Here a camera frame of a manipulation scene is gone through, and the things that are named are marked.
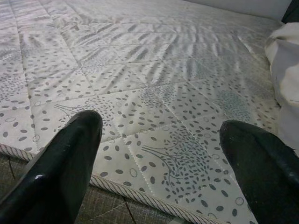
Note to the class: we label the dark tufted studded headboard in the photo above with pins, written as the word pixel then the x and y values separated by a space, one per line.
pixel 292 11

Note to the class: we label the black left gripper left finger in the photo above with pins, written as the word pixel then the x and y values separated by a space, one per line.
pixel 53 182

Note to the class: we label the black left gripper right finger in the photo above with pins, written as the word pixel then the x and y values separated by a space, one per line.
pixel 264 182

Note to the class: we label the white pillow with green tree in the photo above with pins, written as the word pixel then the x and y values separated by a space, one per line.
pixel 285 81

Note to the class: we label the white quilted patterned mattress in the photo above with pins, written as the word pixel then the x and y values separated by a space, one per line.
pixel 149 81

